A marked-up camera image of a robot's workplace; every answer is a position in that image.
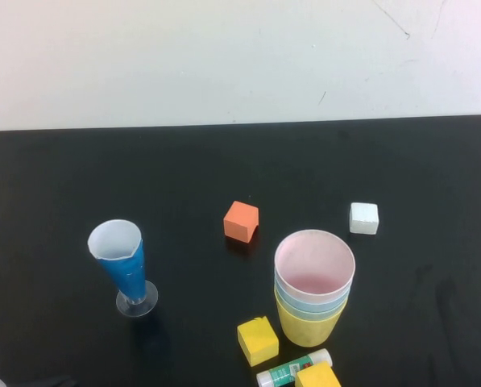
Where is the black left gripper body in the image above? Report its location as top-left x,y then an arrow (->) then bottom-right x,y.
20,373 -> 78,387

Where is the yellow plastic cup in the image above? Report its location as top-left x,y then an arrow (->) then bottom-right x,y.
275,300 -> 349,348

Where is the light blue plastic cup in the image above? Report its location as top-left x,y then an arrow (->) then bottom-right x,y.
273,277 -> 352,314

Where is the pink plastic cup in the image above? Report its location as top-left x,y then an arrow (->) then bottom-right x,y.
274,228 -> 357,302

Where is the white green glue stick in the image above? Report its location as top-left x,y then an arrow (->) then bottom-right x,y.
255,348 -> 333,387

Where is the green plastic cup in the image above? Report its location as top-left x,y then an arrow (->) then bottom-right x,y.
275,293 -> 350,322

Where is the white foam cube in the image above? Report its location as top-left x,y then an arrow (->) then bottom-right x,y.
348,202 -> 380,235

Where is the blue conical measuring glass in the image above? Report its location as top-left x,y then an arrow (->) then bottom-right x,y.
87,218 -> 160,319

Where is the yellow foam cube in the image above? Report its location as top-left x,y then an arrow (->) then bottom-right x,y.
236,315 -> 280,368
294,360 -> 342,387

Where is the orange foam cube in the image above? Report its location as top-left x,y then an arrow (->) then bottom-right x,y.
222,200 -> 261,244

